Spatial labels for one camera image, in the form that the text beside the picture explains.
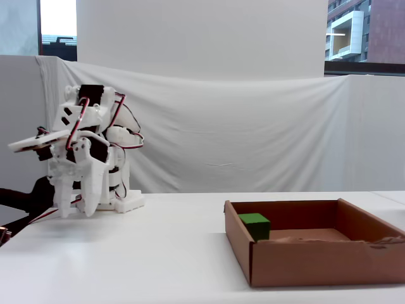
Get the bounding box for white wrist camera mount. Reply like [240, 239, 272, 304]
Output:
[8, 129, 72, 162]

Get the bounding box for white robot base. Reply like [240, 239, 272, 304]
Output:
[77, 158, 146, 213]

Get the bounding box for brown cardboard box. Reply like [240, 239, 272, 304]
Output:
[223, 198, 405, 288]

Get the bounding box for red white base cable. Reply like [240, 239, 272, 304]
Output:
[8, 195, 84, 232]

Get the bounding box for green cube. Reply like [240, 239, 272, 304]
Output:
[237, 213, 271, 243]

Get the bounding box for window with building view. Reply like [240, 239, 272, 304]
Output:
[324, 0, 405, 77]

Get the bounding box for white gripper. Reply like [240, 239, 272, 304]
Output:
[46, 101, 111, 219]

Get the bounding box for white backdrop cloth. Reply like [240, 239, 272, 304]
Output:
[34, 55, 405, 194]

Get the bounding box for window with grey view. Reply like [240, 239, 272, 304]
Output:
[0, 0, 78, 61]

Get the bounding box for black table clamp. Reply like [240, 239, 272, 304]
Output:
[0, 176, 61, 224]

